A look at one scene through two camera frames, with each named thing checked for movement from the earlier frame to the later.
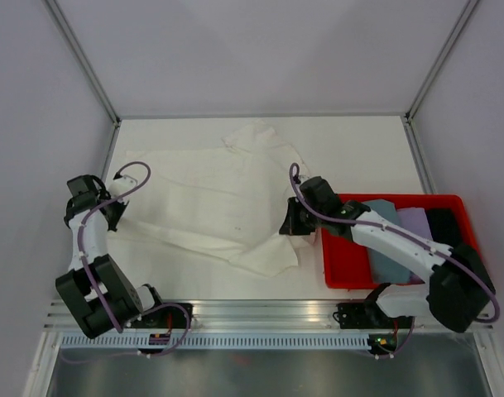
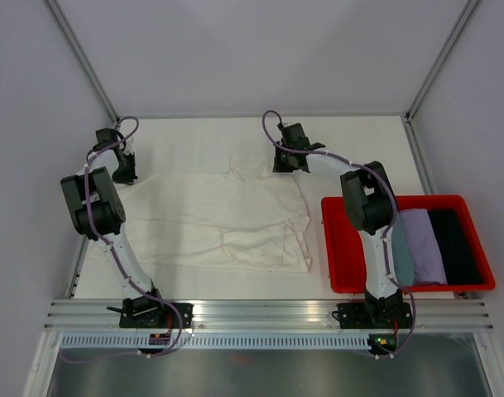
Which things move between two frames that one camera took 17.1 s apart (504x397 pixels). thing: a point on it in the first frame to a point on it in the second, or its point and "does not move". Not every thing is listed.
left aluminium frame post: [83, 59] does not move
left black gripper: [121, 208] to [131, 178]
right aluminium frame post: [407, 116] does not move
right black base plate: [368, 315] does not move
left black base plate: [164, 318] does not move
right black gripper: [291, 225] to [279, 166]
